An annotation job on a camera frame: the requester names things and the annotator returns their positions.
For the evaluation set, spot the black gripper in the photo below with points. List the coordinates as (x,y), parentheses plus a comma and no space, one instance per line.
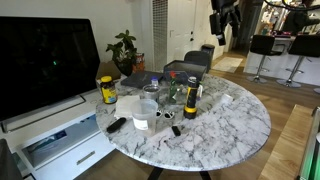
(230,11)

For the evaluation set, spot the green hot sauce bottle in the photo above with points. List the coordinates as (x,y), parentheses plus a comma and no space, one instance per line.
(172,88)

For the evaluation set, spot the white pill bottle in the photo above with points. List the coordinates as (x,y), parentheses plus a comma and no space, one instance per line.
(200,91)

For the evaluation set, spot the small clear plastic lid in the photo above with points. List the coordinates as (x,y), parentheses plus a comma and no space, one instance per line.
(226,98)

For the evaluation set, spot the blue-capped small bottle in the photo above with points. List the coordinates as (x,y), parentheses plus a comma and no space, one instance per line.
(154,81)

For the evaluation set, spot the yellow-lidded supplement bottle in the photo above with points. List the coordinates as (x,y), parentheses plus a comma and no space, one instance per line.
(109,91)

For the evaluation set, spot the black trash bin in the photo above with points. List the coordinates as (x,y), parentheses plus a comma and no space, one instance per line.
(209,50)

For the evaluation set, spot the beige floor rug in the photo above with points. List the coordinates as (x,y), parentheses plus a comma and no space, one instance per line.
(228,64)

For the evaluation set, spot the black bar stool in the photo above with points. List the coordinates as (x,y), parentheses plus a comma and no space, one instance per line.
(305,45)
(262,44)

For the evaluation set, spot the dark grey chair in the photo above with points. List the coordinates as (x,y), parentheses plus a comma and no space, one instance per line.
(197,57)

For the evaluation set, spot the grey storage box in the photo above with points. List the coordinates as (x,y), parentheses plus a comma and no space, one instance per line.
(185,68)

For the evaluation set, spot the white kitchen counter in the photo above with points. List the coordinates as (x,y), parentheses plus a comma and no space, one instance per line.
(280,68)

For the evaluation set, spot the black yellow flashlight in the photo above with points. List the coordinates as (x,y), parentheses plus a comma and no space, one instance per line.
(190,96)

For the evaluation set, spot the small clear plastic cup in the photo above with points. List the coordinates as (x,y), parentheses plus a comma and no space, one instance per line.
(151,93)

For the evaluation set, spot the dark blue book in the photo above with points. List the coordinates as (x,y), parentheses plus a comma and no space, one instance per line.
(141,79)

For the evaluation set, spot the white-framed sunglasses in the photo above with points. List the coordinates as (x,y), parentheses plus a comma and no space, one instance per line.
(169,115)

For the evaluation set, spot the green potted plant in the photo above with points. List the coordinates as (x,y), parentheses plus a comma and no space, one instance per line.
(125,50)

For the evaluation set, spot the small black rectangular item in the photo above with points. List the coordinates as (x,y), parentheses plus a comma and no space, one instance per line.
(176,130)

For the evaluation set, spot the brown cardboard box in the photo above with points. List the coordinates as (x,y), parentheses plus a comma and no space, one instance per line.
(108,70)

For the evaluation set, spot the white paper napkin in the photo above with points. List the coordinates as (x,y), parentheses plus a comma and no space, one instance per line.
(125,106)

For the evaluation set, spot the wooden platform board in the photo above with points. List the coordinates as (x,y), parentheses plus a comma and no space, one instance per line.
(288,146)

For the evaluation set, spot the black remote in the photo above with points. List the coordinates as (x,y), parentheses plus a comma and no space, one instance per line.
(116,125)

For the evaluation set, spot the black TV screen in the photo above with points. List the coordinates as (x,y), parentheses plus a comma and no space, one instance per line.
(43,63)

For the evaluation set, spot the white TV stand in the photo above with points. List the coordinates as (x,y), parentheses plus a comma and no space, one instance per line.
(56,115)

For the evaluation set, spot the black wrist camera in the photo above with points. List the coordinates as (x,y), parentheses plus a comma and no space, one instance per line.
(215,23)

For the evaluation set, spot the white wall heater vent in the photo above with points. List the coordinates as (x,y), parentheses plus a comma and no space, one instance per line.
(160,33)

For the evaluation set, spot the aluminium mounting rail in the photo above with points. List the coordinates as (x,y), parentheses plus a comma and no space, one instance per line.
(311,156)

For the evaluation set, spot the black table pedestal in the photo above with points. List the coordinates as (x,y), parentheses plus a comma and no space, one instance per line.
(155,174)

